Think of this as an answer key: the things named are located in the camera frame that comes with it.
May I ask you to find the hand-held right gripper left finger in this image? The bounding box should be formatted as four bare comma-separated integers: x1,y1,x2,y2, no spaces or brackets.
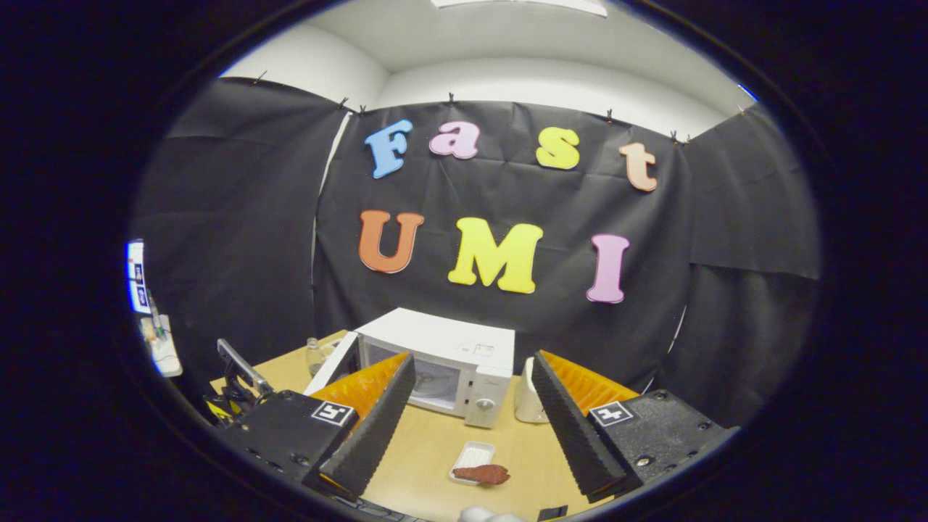
217,352,418,501

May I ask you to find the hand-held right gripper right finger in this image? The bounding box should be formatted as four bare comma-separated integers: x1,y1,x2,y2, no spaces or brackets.
531,351,740,505

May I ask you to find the brown meat piece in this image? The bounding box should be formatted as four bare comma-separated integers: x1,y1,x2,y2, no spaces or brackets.
453,464,511,486

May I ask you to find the white microwave oven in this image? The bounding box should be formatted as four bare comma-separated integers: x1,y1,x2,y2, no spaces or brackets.
304,307,517,428

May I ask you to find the white toaster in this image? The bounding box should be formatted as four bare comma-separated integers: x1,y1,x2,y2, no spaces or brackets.
513,355,552,425

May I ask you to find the white rectangular tray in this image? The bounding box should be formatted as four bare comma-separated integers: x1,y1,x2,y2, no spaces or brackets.
448,441,497,485

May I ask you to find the bright computer screen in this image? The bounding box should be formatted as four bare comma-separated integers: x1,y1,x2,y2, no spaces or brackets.
127,239,151,316

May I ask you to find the black backdrop cloth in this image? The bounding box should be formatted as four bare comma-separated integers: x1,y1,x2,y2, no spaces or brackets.
130,76,824,428

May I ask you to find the white board with cables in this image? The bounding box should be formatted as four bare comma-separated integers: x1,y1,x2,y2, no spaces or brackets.
141,290,183,378

